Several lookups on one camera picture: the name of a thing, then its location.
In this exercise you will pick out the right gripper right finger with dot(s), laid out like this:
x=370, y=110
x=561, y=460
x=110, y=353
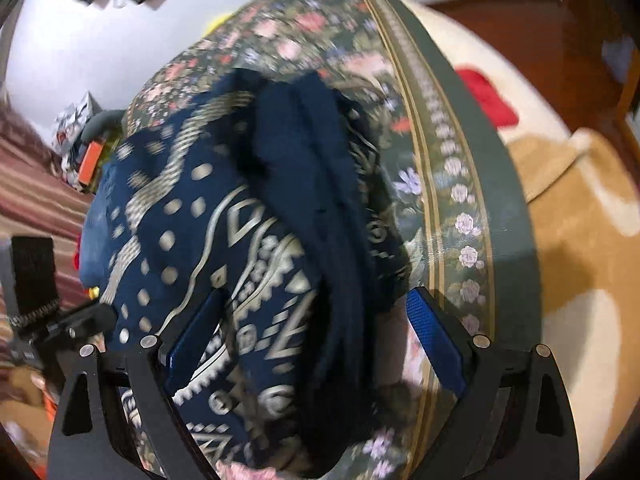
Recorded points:
x=512, y=417

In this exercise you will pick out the navy patterned hooded garment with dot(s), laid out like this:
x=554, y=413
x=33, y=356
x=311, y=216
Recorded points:
x=249, y=232

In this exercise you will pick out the red striped curtain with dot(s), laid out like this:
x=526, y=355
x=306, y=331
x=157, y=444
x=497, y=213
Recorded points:
x=35, y=201

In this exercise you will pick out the grey pillow on pile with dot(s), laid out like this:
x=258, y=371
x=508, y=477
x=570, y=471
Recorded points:
x=105, y=121

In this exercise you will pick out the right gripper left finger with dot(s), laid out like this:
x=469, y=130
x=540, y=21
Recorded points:
x=116, y=418

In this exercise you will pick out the yellow round object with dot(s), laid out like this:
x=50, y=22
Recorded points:
x=215, y=22

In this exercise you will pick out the beige brown blanket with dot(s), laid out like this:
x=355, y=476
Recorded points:
x=584, y=207

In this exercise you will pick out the floral green bedspread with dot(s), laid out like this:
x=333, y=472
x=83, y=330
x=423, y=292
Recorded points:
x=455, y=198

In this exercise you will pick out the orange box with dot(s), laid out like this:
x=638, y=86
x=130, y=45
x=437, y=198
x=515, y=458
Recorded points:
x=89, y=163

